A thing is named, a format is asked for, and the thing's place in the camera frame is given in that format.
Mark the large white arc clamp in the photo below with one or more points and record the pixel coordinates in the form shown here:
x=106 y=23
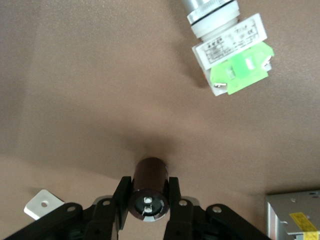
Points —
x=42 y=202

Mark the green white push button switch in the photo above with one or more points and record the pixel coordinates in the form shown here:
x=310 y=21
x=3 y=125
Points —
x=225 y=45

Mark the black cylindrical capacitor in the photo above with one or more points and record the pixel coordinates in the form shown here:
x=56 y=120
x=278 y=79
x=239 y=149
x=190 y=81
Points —
x=148 y=180

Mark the metal mesh power supply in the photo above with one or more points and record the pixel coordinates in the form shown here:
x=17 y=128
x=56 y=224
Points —
x=295 y=215

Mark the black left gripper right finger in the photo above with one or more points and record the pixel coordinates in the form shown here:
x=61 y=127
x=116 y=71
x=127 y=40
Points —
x=185 y=220

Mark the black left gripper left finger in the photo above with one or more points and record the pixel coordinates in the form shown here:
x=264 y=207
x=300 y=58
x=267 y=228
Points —
x=105 y=220

